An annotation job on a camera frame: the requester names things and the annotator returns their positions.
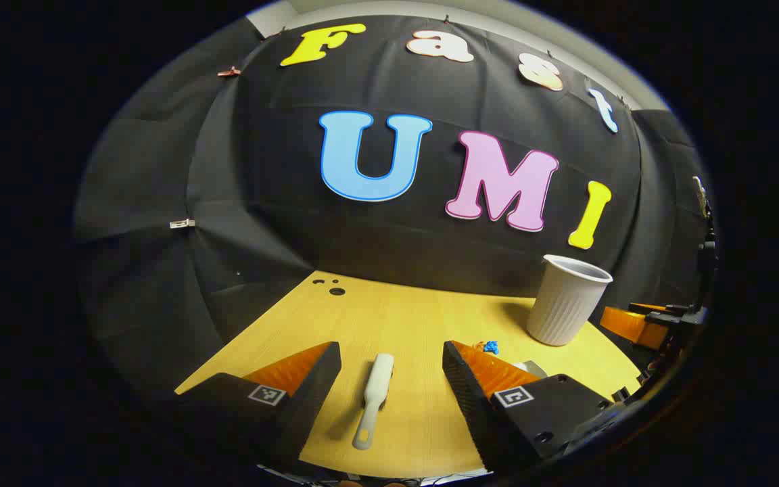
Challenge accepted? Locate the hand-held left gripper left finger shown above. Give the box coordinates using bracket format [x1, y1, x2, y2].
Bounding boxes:
[174, 342, 343, 467]

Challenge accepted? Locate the wooden desktop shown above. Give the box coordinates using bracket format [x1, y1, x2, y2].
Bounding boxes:
[174, 271, 644, 480]

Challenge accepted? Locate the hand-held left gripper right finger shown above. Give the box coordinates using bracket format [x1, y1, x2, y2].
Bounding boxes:
[442, 340, 617, 478]

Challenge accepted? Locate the small white broom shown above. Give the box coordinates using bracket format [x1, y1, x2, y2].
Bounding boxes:
[352, 353, 395, 450]

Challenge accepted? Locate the black backdrop cloth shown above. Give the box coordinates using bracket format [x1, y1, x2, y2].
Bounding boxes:
[72, 14, 715, 379]

